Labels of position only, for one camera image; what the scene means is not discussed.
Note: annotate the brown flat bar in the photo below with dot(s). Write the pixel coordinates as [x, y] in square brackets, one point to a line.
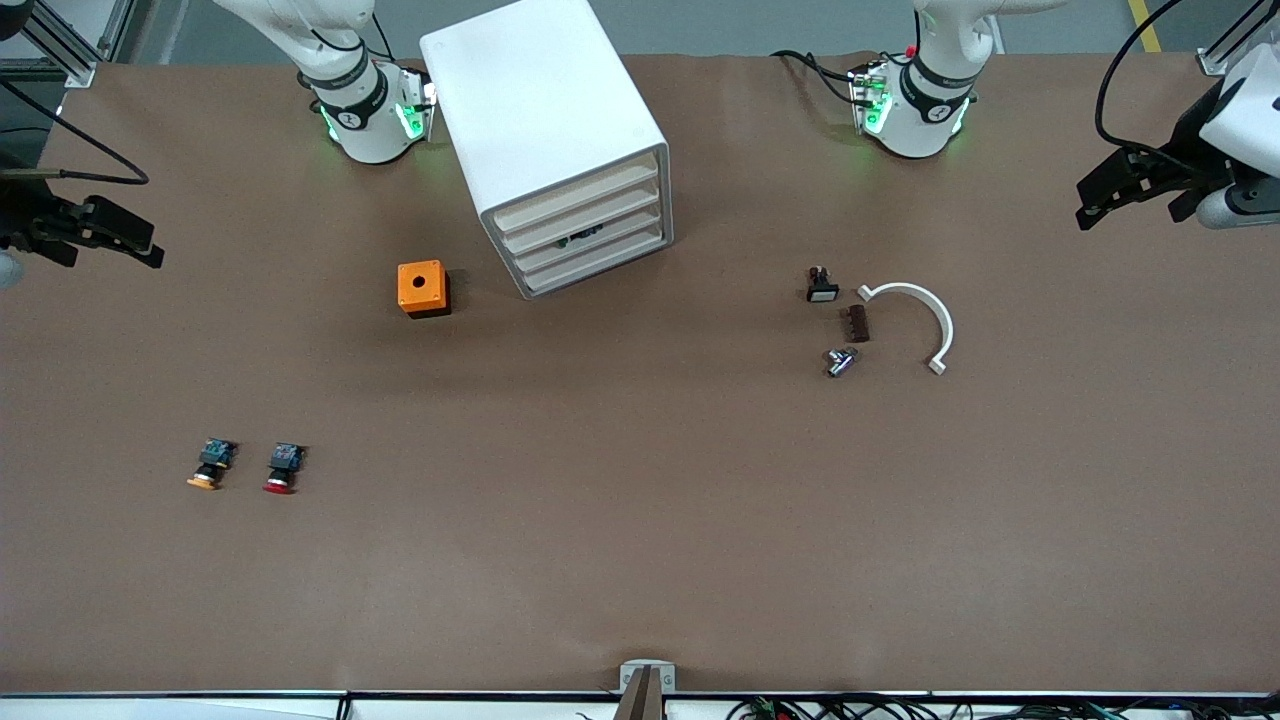
[640, 700]

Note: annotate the small dark electrical component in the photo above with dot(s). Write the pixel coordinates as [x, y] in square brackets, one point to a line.
[585, 236]

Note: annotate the orange box with hole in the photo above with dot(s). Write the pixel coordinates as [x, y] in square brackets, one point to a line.
[420, 285]

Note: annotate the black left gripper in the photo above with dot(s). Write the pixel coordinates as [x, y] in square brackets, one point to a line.
[1193, 138]

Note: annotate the white curved plastic bracket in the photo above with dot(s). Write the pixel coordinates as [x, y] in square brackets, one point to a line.
[935, 310]

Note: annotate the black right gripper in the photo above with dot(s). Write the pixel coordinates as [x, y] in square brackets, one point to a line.
[22, 216]

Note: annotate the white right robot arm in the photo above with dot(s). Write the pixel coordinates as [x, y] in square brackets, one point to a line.
[365, 125]

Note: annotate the black push button white face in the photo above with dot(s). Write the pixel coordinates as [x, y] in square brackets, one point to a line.
[822, 290]

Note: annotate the yellow mushroom push button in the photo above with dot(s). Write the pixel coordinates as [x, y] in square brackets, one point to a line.
[210, 465]

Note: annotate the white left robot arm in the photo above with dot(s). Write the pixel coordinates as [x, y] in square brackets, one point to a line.
[915, 110]

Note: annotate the aluminium frame profile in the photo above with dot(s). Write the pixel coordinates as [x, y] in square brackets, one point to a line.
[1225, 50]
[60, 55]

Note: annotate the brown terminal block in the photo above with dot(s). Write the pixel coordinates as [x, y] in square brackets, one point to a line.
[856, 324]

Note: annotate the red mushroom push button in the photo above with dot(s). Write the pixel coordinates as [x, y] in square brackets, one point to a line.
[283, 468]

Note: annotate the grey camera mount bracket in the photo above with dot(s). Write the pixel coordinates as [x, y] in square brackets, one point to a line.
[628, 675]

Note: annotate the small silver metal connector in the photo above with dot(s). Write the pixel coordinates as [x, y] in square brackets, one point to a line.
[840, 362]

